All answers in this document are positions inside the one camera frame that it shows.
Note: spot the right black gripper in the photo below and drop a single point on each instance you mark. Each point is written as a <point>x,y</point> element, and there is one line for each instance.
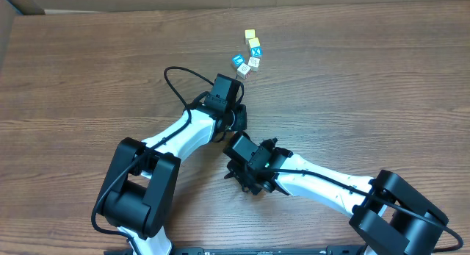
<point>236,167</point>

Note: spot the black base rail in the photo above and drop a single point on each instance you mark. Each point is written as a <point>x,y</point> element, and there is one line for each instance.
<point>329,250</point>

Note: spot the yellow block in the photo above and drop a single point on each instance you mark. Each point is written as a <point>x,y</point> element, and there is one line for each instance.
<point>254,42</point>
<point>250,34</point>

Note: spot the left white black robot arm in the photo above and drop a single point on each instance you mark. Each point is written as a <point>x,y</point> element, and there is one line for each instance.
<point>136,195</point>

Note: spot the yellow block far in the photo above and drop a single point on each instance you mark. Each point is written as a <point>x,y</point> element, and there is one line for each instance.
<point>250,34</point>

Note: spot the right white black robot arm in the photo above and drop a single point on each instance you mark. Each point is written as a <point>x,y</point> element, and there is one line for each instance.
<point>390,215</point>

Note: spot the blue letter L block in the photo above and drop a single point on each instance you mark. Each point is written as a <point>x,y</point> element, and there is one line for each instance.
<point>237,60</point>

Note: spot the wooden turtle block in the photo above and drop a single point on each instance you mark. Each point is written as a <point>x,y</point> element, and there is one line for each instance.
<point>254,63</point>

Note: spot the blue letter X block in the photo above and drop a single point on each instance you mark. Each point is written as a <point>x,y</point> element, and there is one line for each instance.
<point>256,52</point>

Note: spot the yellow block near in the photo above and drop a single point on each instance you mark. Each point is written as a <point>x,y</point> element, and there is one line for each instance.
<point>254,42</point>

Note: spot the wooden letter O block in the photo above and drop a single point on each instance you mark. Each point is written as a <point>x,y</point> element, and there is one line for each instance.
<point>243,71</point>

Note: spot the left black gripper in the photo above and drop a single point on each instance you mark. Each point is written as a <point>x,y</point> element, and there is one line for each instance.
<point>240,120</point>

